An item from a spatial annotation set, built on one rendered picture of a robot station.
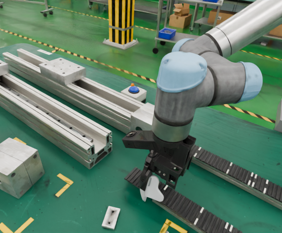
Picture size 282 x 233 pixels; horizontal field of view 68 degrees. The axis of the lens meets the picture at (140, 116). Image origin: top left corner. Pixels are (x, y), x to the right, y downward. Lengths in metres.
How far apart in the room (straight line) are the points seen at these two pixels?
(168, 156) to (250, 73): 0.22
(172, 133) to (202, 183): 0.30
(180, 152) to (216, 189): 0.26
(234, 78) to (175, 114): 0.12
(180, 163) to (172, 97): 0.16
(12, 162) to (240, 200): 0.59
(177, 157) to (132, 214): 0.21
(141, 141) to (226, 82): 0.21
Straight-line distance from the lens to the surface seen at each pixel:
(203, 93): 0.36
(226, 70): 0.40
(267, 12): 0.56
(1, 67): 1.03
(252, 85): 0.42
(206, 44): 0.50
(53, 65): 0.97
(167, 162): 0.45
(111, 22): 4.00
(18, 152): 0.62
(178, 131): 0.39
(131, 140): 0.49
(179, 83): 0.33
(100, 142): 0.66
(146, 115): 0.69
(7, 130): 0.86
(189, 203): 0.57
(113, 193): 0.60
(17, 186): 0.62
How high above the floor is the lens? 1.28
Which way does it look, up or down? 37 degrees down
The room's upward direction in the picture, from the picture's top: 5 degrees clockwise
